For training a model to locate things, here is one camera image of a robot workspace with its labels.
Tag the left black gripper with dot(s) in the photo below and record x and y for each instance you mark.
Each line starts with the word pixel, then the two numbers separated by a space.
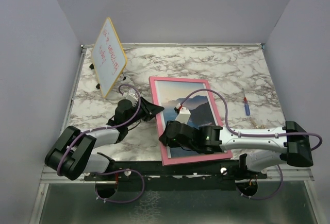
pixel 149 109

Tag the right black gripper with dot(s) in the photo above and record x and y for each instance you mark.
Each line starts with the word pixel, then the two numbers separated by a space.
pixel 166 140

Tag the blue red screwdriver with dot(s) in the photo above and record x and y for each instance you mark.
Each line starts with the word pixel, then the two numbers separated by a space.
pixel 246 104

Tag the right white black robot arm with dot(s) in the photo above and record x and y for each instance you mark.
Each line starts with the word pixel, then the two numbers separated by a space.
pixel 274 147

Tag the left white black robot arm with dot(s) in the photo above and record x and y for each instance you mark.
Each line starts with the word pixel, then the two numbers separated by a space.
pixel 71 155

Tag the small yellow-framed whiteboard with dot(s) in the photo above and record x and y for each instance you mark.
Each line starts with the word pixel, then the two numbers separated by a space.
pixel 108 57

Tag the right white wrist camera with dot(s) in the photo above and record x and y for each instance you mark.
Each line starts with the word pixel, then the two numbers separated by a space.
pixel 183 114

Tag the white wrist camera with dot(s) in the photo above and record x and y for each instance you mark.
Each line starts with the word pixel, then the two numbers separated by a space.
pixel 183 114
pixel 132 96

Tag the landscape photo in frame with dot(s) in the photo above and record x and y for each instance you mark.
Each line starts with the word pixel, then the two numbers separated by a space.
pixel 168 93

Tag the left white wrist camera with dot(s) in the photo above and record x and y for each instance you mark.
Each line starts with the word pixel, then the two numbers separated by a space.
pixel 132 96

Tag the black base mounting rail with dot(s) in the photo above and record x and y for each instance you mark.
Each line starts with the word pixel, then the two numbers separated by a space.
pixel 221 174

